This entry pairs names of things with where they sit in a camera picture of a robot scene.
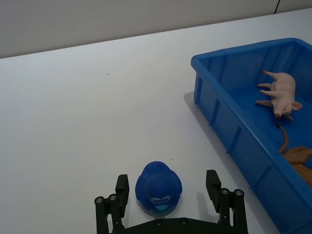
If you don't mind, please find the pink toy pig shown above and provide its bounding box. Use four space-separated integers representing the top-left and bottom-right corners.
255 70 304 122

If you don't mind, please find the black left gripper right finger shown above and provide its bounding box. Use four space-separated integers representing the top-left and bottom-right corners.
205 169 249 234

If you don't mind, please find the blue rubber duck toy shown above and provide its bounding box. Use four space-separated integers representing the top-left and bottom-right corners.
135 161 184 218

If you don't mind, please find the blue plastic bin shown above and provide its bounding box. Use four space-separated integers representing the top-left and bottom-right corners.
190 37 312 234

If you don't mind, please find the brown toy lion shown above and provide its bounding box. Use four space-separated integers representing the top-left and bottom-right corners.
275 123 312 188

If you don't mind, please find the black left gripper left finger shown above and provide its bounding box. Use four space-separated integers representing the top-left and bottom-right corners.
94 174 130 234

